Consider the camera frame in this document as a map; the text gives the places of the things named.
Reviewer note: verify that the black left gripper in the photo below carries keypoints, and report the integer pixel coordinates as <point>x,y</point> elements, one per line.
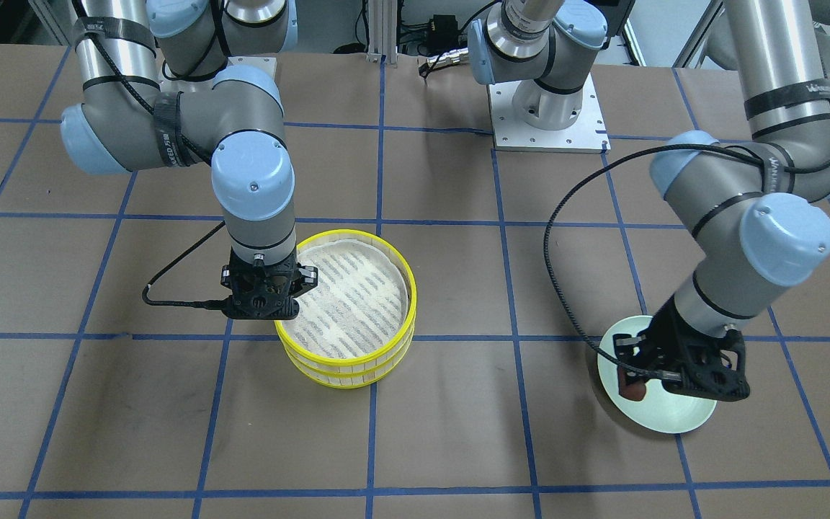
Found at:
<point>668,330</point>

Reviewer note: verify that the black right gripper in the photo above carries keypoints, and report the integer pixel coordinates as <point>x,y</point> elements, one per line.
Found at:
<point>308,277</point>

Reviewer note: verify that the brown steamed bun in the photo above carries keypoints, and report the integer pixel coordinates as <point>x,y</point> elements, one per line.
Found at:
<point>631,387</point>

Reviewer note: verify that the yellow-rimmed steamer layer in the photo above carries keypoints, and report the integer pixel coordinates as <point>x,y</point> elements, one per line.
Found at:
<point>366,295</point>
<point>347,373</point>

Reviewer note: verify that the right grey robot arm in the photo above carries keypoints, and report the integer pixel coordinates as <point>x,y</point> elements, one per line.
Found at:
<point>172,84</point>

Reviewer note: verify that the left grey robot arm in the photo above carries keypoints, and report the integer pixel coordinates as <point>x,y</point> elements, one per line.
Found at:
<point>751,207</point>

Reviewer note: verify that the mint green plate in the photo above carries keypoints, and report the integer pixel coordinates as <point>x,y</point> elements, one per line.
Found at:
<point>659,410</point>

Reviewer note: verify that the aluminium frame post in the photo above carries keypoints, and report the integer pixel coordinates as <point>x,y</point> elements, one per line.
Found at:
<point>382,31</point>

